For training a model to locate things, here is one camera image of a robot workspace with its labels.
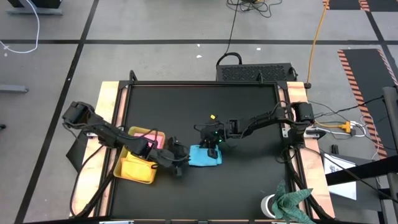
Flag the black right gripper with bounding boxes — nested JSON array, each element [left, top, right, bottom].
[[194, 114, 230, 160]]

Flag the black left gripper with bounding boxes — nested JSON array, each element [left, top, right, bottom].
[[154, 136, 190, 178]]

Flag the blue microfiber towel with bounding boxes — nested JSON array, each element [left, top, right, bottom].
[[188, 144, 223, 167]]

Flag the pink microfiber towel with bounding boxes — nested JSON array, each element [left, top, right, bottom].
[[133, 133, 165, 150]]

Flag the orange microfiber towel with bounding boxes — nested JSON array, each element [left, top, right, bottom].
[[119, 157, 157, 183]]

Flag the translucent yellow plastic bin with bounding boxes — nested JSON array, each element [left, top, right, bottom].
[[113, 126, 167, 185]]

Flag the black computer case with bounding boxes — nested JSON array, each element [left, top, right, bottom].
[[216, 63, 298, 83]]

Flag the white plant pot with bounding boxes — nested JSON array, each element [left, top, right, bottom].
[[260, 194, 277, 219]]

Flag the light wooden board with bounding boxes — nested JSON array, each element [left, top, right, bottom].
[[285, 81, 336, 218], [70, 81, 128, 218]]

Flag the black flat panel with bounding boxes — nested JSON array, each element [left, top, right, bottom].
[[65, 130, 94, 174]]

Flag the green artificial plant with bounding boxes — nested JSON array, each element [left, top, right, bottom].
[[271, 180, 317, 224]]

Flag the white printed sign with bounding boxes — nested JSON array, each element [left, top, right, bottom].
[[323, 152, 358, 200]]

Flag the black beam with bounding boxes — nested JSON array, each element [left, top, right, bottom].
[[325, 154, 398, 187]]

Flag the large striped-edge black floor mat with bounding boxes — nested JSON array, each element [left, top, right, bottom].
[[337, 49, 398, 159]]

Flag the grey desk foot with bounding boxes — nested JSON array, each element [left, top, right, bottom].
[[0, 84, 29, 93]]

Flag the small striped-edge black floor mat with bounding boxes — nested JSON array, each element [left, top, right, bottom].
[[322, 0, 371, 12]]

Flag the grey desk base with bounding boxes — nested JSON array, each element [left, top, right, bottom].
[[6, 0, 63, 16]]

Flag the black aluminium table frame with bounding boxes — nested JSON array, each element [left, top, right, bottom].
[[93, 70, 336, 224]]

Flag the black power cable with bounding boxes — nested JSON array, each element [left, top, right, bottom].
[[216, 0, 243, 68]]

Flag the orange extension cable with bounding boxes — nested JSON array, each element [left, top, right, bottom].
[[305, 0, 331, 90]]

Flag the black cable tangle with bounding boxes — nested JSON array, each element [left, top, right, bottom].
[[226, 0, 283, 19]]

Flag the white floor cable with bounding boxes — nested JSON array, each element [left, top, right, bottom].
[[0, 0, 40, 54]]

